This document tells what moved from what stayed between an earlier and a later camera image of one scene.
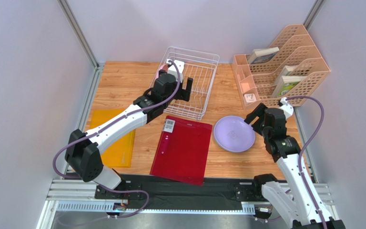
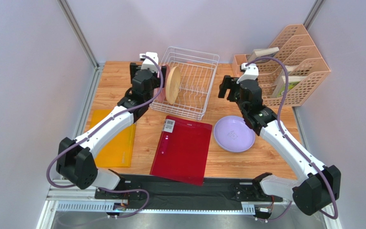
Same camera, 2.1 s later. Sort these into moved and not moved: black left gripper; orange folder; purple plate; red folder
Moved: black left gripper
Not moved: orange folder; red folder; purple plate
